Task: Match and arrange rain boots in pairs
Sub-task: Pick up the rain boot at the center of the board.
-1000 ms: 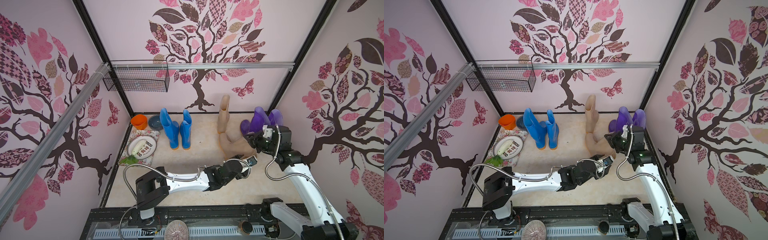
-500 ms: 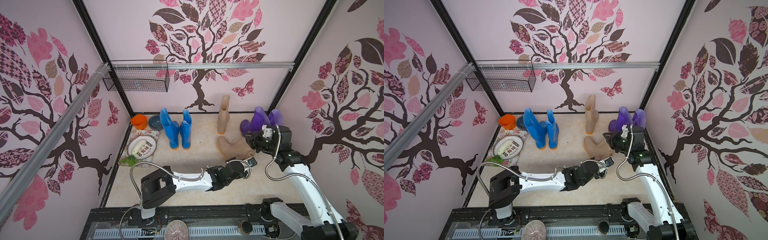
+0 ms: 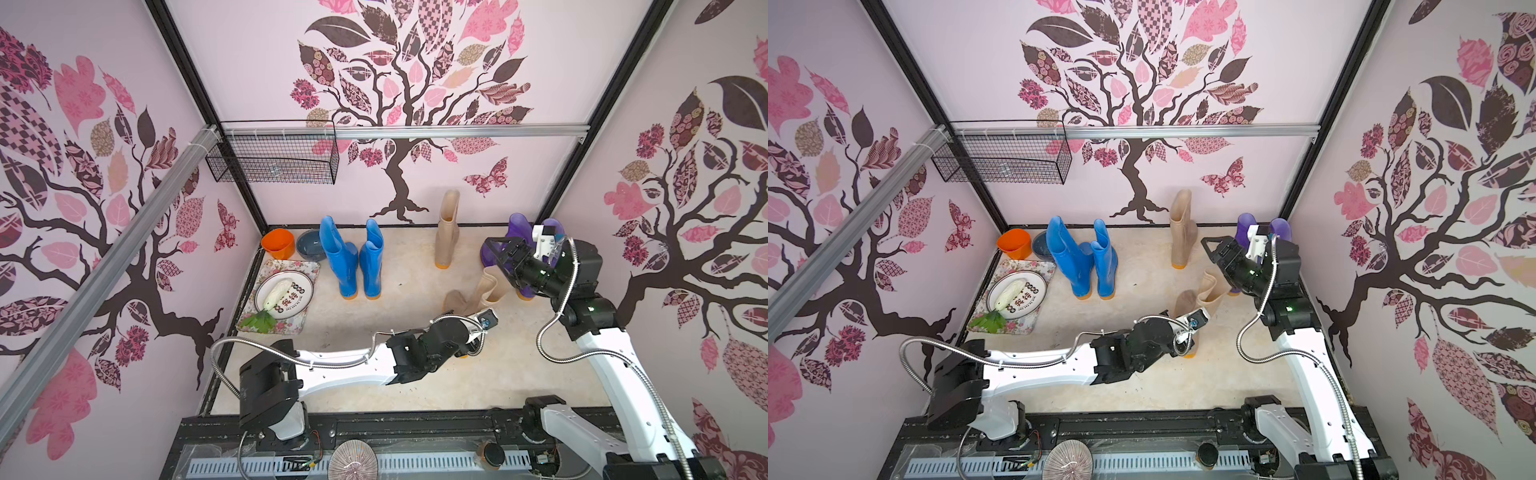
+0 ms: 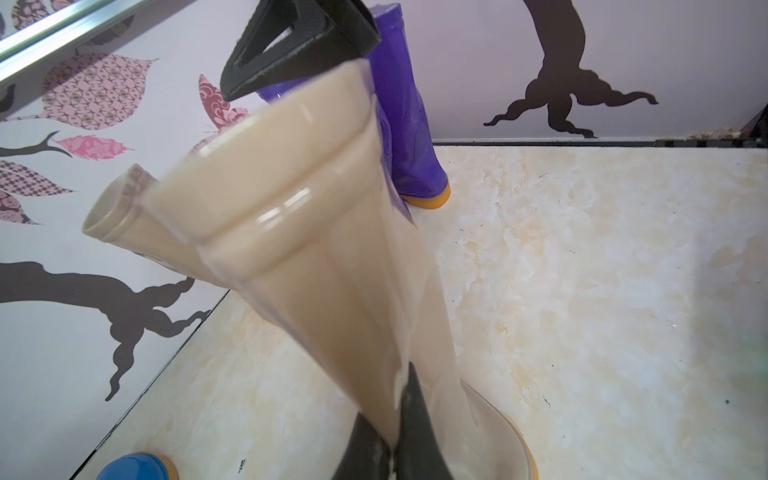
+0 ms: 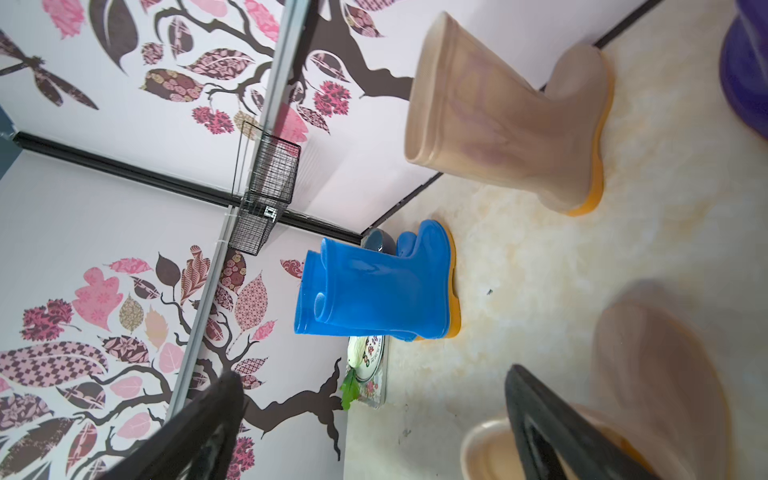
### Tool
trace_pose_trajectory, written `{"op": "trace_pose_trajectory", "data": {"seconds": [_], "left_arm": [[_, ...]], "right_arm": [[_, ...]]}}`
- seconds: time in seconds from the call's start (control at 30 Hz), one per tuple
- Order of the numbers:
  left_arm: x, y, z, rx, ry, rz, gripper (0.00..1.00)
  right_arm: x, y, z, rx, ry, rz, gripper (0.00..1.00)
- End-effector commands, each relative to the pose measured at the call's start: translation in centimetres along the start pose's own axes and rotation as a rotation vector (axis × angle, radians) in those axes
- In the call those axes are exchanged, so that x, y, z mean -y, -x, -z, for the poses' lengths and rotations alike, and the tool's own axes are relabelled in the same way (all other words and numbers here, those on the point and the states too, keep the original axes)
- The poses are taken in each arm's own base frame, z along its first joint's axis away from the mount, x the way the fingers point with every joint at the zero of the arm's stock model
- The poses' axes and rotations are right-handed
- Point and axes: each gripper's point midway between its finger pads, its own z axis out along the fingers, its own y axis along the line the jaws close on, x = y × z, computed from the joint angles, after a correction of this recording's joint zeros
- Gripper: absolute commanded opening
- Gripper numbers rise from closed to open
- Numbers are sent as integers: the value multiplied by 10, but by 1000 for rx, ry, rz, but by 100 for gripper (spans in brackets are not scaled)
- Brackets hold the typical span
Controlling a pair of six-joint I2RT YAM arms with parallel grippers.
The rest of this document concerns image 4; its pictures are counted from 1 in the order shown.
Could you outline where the purple rain boot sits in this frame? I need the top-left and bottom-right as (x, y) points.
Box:
(256, 2), (452, 211)

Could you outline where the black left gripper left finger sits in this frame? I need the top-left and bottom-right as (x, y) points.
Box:
(331, 413), (391, 480)

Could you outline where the beige rain boot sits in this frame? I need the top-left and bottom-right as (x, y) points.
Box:
(82, 164), (226, 288)
(140, 58), (539, 480)

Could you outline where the silver aluminium rail left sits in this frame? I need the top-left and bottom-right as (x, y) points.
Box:
(1, 0), (153, 88)

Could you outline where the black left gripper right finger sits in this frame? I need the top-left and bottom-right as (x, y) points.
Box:
(394, 363), (452, 480)

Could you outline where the standing blue rain boot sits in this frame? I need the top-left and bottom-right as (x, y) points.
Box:
(96, 453), (179, 480)

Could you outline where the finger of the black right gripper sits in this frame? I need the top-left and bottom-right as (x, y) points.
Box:
(220, 0), (381, 101)

